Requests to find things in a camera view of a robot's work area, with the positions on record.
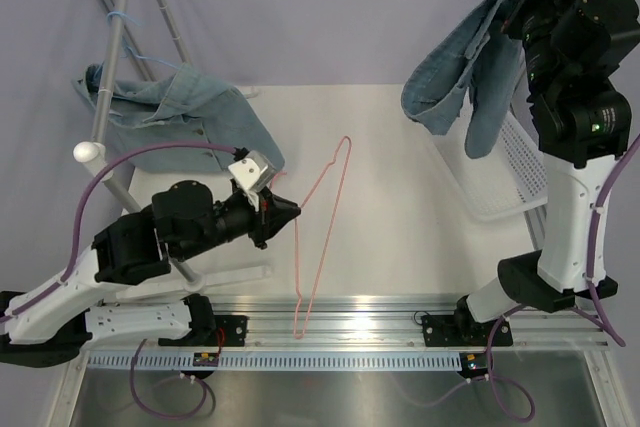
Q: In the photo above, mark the blue wire hanger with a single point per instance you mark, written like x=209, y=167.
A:
x=129, y=43

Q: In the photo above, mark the white clothes rack stand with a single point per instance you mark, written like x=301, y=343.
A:
x=92, y=153

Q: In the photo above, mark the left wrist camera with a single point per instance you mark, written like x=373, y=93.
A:
x=251, y=170

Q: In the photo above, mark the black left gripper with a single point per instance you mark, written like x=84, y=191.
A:
x=273, y=214

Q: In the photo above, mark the white plastic basket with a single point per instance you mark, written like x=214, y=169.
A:
x=510, y=180

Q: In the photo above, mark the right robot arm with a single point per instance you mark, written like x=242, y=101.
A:
x=572, y=47

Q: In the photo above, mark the aluminium rail base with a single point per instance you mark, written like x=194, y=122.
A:
x=355, y=325

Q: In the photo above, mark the white slotted cable duct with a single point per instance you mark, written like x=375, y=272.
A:
x=201, y=361

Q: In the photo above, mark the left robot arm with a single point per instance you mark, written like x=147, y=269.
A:
x=179, y=224

